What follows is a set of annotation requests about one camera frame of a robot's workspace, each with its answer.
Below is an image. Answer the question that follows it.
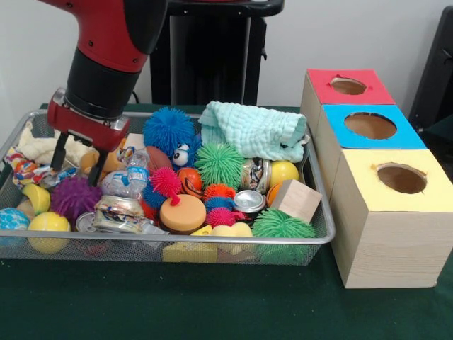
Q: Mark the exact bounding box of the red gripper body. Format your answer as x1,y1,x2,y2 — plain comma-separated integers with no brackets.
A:
47,87,131,153

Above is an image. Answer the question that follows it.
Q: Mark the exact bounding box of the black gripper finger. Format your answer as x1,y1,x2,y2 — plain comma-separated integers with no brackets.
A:
86,149,107,188
49,132,69,173

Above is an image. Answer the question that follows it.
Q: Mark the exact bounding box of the white cloth with colourful spots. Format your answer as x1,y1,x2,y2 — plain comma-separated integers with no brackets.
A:
3,147,77,188

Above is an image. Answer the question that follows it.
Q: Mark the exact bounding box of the green spiky rubber ball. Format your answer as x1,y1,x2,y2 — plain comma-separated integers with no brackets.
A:
194,142,246,191
251,208,316,265

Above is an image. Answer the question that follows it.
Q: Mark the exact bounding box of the mint green waffle cloth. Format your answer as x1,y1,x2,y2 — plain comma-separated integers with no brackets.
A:
197,101,308,163

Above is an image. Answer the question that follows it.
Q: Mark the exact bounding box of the shallow metal mesh bin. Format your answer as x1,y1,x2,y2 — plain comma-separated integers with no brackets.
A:
0,109,336,266

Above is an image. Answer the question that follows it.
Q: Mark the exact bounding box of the wooden box with three holes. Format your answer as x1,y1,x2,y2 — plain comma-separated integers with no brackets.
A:
299,68,449,288

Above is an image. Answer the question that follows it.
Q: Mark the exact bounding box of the cream waffle cloth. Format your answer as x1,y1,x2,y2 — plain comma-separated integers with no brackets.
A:
16,120,93,166

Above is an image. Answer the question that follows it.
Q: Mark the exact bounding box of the purple spiky rubber ball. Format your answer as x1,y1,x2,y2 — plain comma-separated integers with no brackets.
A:
50,176,103,220

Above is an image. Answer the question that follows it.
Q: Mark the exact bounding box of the yellow foam ball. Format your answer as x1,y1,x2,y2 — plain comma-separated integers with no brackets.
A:
28,211,71,255

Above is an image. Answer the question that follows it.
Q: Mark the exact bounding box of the blue spiky toy with eyes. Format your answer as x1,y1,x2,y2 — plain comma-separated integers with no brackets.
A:
142,106,202,169

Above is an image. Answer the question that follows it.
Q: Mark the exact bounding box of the light blue patterned ball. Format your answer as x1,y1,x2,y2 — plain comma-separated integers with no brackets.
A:
0,208,31,245

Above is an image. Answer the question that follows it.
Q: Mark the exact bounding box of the dark green table cloth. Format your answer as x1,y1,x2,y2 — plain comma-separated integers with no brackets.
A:
0,102,453,340

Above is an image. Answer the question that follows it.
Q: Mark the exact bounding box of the plain wooden cube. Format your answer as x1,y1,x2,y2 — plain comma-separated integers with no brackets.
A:
272,179,323,225

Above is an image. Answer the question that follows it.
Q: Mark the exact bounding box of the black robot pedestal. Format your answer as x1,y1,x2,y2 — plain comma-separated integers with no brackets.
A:
148,0,286,107

